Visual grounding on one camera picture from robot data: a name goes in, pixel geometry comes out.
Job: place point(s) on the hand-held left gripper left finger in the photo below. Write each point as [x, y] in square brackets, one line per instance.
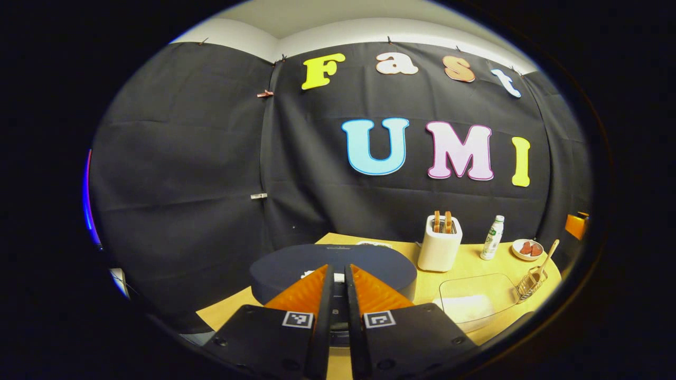
[322, 338]

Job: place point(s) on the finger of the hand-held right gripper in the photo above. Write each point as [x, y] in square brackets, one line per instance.
[574, 226]

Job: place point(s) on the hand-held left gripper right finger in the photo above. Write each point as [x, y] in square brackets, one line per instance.
[356, 343]

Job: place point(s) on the wooden spoon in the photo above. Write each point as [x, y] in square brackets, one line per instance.
[548, 258]

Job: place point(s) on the dark grey rice cooker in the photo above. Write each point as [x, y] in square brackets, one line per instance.
[369, 258]

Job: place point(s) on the red meat piece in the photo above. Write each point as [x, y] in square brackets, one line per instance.
[526, 248]
[536, 250]

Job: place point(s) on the small white plate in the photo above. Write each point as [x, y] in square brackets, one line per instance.
[516, 252]

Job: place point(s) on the white drink bottle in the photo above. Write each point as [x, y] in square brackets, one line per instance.
[491, 243]

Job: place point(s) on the white divided bean dish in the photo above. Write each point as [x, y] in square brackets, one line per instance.
[369, 244]

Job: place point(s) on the clear glass container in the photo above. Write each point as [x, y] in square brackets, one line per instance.
[475, 285]

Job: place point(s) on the white toaster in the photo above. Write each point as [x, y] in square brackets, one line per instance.
[438, 253]

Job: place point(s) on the brown toast slice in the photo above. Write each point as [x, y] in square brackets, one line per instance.
[448, 222]
[437, 221]

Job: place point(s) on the black backdrop cloth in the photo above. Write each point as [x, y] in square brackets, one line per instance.
[185, 184]

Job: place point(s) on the pink cloth clip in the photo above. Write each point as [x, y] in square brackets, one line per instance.
[265, 94]

